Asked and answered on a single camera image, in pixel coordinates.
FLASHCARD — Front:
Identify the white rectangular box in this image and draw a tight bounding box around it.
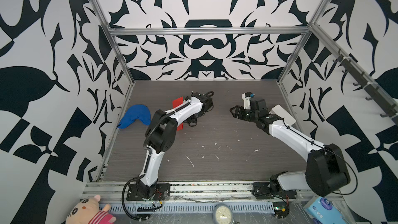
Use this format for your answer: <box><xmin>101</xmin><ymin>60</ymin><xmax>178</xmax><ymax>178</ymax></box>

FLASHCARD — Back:
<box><xmin>270</xmin><ymin>105</ymin><xmax>296</xmax><ymax>125</ymax></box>

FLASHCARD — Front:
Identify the black cable at left base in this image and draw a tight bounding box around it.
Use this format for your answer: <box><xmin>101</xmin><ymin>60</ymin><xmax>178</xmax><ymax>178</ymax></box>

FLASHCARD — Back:
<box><xmin>120</xmin><ymin>175</ymin><xmax>163</xmax><ymax>222</ymax></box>

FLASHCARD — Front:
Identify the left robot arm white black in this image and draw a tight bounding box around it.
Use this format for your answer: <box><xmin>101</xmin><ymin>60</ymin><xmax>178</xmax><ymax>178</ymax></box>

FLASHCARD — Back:
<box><xmin>138</xmin><ymin>91</ymin><xmax>214</xmax><ymax>187</ymax></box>

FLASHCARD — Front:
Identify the blue cloth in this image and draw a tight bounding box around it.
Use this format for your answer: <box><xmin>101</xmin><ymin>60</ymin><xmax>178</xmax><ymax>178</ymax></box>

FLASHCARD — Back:
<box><xmin>117</xmin><ymin>104</ymin><xmax>151</xmax><ymax>129</ymax></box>

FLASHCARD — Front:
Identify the white slotted cable duct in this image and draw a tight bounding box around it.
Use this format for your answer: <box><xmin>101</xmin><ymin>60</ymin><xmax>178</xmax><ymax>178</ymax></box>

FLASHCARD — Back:
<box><xmin>99</xmin><ymin>202</ymin><xmax>276</xmax><ymax>215</ymax></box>

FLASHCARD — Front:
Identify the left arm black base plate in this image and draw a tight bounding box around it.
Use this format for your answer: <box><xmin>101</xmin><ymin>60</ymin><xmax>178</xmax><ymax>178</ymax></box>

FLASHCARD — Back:
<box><xmin>126</xmin><ymin>183</ymin><xmax>171</xmax><ymax>201</ymax></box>

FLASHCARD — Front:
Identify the red square paper sheet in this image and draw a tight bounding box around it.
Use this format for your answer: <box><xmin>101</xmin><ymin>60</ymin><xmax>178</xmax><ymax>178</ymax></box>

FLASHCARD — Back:
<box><xmin>172</xmin><ymin>97</ymin><xmax>184</xmax><ymax>131</ymax></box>

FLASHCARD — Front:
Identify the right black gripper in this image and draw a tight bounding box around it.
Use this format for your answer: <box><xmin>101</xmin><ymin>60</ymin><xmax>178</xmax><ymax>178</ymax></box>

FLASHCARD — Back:
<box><xmin>229</xmin><ymin>105</ymin><xmax>259</xmax><ymax>124</ymax></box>

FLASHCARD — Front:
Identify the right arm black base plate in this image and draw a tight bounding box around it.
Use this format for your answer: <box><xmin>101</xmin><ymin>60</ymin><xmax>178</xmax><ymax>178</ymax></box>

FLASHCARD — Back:
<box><xmin>252</xmin><ymin>181</ymin><xmax>297</xmax><ymax>200</ymax></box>

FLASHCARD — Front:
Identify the pink plush toy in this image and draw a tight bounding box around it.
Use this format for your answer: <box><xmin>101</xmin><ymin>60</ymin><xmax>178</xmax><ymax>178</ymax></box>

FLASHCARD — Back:
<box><xmin>65</xmin><ymin>195</ymin><xmax>116</xmax><ymax>224</ymax></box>

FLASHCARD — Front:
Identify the blue tissue pack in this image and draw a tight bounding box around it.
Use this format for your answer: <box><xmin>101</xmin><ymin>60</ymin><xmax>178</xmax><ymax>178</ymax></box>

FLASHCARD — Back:
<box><xmin>303</xmin><ymin>196</ymin><xmax>346</xmax><ymax>224</ymax></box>

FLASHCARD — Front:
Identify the round analog clock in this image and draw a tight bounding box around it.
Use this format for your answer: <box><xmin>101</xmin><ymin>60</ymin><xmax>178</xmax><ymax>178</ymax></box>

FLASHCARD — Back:
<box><xmin>212</xmin><ymin>204</ymin><xmax>234</xmax><ymax>224</ymax></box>

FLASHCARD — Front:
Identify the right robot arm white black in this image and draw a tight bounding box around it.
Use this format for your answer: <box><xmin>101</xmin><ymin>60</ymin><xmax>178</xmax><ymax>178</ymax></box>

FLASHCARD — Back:
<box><xmin>230</xmin><ymin>97</ymin><xmax>351</xmax><ymax>197</ymax></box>

